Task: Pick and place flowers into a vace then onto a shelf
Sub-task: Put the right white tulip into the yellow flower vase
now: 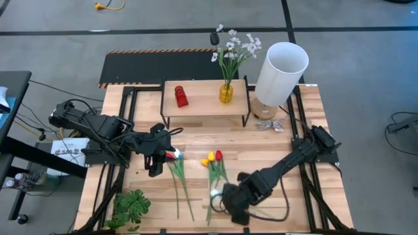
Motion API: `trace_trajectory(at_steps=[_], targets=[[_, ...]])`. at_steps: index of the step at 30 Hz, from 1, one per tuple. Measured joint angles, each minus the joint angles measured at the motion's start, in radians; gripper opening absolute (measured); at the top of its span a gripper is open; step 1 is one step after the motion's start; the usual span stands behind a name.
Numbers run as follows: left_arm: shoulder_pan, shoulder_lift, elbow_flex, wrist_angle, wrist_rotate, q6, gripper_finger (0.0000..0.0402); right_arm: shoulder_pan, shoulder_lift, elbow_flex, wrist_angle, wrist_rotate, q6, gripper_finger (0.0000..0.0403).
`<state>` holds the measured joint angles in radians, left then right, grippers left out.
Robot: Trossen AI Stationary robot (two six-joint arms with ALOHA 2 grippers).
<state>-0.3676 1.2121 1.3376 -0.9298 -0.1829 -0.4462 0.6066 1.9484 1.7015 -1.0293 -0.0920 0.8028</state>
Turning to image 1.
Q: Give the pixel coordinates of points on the green monstera leaf plant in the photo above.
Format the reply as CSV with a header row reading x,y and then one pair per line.
x,y
130,205

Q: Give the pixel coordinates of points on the black side desk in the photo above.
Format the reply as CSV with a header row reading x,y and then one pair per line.
x,y
13,85

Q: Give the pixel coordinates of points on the white blossom flower spray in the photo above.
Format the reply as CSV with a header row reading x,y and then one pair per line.
x,y
251,48

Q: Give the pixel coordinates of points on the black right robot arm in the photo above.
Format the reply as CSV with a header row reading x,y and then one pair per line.
x,y
287,163

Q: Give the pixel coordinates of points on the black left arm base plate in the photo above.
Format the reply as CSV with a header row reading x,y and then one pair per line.
x,y
98,159

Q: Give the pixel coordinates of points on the black table edge clamp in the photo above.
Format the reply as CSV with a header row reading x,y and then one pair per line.
x,y
162,231
246,230

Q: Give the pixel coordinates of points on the grey floor stand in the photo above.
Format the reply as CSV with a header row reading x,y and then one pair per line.
x,y
406,125

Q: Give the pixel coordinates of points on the yellow glass vase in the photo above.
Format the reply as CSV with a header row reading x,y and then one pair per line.
x,y
226,94

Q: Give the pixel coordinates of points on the black caster wheel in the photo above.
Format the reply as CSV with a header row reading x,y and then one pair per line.
x,y
22,218

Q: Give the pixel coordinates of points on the black hazard striped floor mat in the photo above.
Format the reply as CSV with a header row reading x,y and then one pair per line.
x,y
147,67

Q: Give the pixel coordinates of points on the wooden shelf with black legs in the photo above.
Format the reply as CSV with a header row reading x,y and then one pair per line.
x,y
202,101

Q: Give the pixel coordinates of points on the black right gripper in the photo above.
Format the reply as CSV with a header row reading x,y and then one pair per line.
x,y
240,197

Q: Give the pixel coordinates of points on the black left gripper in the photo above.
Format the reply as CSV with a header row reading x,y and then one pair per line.
x,y
155,143

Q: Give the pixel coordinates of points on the white cardboard box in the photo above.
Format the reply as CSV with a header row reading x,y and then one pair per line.
x,y
65,151

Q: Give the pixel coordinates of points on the orange yellow artificial tulip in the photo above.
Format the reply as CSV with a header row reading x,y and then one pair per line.
x,y
204,162

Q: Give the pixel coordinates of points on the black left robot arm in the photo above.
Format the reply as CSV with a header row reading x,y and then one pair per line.
x,y
94,124

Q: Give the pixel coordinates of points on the white blue artificial tulip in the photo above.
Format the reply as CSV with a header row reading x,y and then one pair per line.
x,y
214,192
178,153

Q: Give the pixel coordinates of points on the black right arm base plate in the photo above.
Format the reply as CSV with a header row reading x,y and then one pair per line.
x,y
328,157

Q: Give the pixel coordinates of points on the small white cap bottle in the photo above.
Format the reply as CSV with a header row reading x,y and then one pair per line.
x,y
20,176
9,183

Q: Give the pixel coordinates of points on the red glass vase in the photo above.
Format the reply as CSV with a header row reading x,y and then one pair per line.
x,y
181,98

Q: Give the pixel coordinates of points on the crumpled clear plastic wrapper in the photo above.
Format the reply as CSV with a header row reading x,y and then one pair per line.
x,y
269,125

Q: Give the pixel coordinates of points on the white shade table lamp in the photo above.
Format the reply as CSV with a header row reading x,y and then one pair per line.
x,y
284,65

